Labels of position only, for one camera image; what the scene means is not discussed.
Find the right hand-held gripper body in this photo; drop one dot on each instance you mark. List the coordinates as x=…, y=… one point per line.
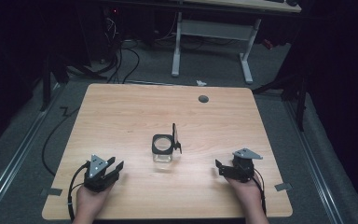
x=243, y=168

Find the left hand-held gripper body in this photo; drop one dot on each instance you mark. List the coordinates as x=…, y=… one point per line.
x=97, y=177

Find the person's left hand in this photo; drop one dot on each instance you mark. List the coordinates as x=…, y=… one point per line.
x=88, y=200

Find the person's right hand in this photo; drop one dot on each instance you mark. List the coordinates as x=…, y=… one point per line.
x=247, y=194

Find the grey tape piece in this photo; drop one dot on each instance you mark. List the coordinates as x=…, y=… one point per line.
x=52, y=192
x=283, y=186

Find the clear jar with black lid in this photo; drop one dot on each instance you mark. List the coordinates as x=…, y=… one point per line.
x=163, y=147

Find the dark round table grommet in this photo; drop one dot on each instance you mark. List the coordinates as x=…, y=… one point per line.
x=203, y=99

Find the white paper scrap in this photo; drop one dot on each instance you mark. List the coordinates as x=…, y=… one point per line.
x=201, y=82

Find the black metal stand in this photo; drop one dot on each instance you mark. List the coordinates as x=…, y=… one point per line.
x=48, y=81
x=296, y=90

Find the red object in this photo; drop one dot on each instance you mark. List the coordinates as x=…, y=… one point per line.
x=267, y=44

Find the white desk with metal legs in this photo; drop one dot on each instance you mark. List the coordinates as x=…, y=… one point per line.
x=214, y=29

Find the metal floor rail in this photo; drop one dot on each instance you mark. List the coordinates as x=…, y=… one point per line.
x=310, y=161
x=15, y=161

